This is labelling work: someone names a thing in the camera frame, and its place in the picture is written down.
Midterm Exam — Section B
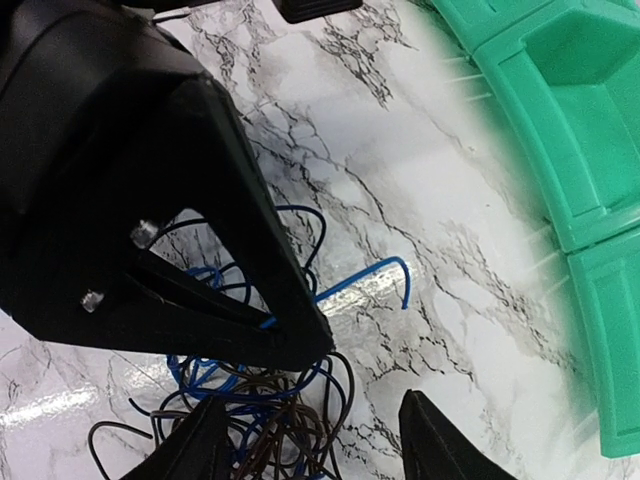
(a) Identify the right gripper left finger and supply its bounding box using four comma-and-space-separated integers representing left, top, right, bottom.
123, 397, 231, 480

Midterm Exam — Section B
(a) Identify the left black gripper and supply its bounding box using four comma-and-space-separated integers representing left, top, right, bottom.
1, 1, 213, 340

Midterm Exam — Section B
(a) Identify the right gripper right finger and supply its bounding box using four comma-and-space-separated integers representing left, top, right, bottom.
399, 390, 514, 480

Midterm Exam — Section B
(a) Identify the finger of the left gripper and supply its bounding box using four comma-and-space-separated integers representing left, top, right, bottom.
174, 78, 334, 370
39, 252, 300, 371

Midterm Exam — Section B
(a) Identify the right green storage bin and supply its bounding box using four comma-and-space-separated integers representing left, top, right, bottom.
569, 229, 639, 458

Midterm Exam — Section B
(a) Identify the green storage bin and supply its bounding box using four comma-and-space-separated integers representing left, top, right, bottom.
569, 229, 639, 458
436, 1, 639, 252

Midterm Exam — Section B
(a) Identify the middle green storage bin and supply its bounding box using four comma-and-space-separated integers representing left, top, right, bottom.
436, 1, 639, 252

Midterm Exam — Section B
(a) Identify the black wire tangle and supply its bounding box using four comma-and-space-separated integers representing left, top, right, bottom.
88, 349, 356, 480

